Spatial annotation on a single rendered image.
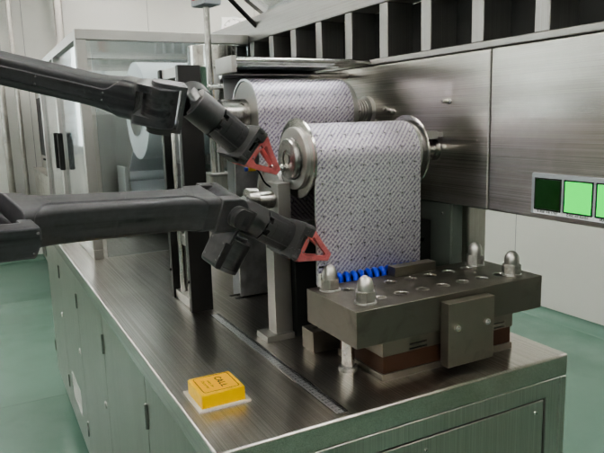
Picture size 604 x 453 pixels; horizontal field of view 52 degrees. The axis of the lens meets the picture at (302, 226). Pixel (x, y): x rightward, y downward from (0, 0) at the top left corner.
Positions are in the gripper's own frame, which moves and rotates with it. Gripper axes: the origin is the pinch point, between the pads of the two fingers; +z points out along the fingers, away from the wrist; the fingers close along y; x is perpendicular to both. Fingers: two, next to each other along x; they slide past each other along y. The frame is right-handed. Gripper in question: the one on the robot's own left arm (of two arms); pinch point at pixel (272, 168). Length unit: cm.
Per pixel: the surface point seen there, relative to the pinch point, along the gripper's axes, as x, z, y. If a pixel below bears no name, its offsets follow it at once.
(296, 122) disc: 9.1, -2.1, 1.5
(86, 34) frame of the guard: 17, -26, -97
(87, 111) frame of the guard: -1, -13, -96
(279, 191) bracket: -2.7, 3.5, 0.5
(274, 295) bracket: -19.1, 15.0, 0.7
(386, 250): -0.3, 25.1, 9.6
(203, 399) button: -38.4, 0.6, 21.1
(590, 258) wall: 107, 270, -116
